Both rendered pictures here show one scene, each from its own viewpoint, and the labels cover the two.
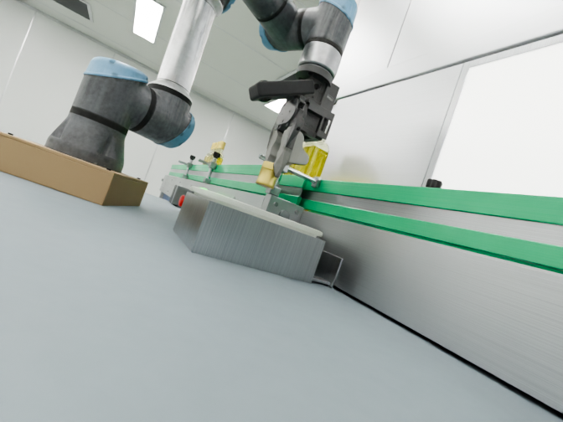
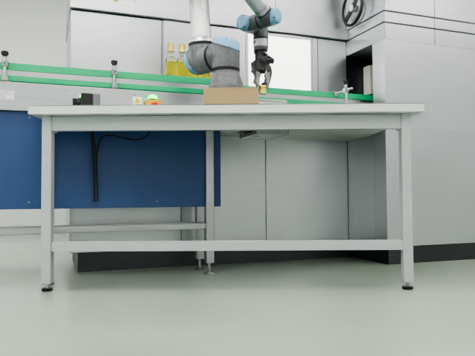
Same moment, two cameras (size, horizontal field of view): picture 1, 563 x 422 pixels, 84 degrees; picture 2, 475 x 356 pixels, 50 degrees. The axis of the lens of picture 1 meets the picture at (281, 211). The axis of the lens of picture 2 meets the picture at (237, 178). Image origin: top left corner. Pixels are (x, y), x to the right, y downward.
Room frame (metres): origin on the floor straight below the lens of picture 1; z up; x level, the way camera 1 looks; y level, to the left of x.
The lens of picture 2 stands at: (0.36, 2.54, 0.39)
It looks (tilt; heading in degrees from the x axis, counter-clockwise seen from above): 2 degrees up; 278
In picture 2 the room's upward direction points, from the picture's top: straight up
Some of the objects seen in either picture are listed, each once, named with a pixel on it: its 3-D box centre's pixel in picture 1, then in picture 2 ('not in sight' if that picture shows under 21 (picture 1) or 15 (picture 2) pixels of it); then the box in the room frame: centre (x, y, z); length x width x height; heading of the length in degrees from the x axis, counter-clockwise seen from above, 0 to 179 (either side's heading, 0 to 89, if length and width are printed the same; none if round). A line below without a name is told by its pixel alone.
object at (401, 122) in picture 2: not in sight; (226, 201); (0.69, 0.47, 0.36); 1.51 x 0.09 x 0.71; 7
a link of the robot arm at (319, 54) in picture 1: (317, 65); (260, 44); (0.59, 0.03, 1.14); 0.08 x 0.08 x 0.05
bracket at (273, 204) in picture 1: (281, 214); not in sight; (0.73, 0.00, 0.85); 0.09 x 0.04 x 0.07; 118
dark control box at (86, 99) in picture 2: (182, 197); (90, 104); (1.31, 0.41, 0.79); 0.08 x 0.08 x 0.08; 28
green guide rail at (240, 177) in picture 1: (197, 172); (43, 74); (1.51, 0.45, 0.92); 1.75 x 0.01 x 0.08; 28
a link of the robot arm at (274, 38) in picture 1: (284, 25); (250, 23); (0.63, 0.12, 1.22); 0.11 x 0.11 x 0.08; 57
